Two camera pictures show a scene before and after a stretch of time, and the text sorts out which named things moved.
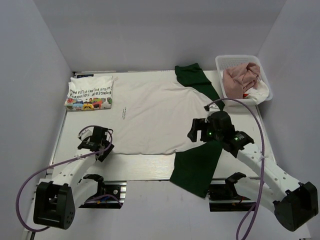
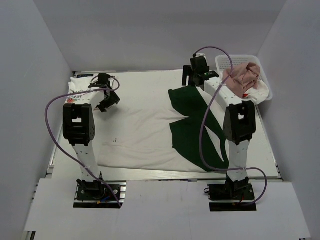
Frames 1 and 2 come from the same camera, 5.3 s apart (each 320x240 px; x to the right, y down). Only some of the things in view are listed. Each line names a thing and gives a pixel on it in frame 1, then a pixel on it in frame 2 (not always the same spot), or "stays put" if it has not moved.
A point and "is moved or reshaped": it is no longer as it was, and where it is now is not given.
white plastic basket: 226,62 stays put
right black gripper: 199,124 -> 188,71
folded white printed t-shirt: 91,93 stays put
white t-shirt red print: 258,93 stays put
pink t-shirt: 239,78 stays put
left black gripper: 106,153 -> 114,99
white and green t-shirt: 154,109 is moved or reshaped
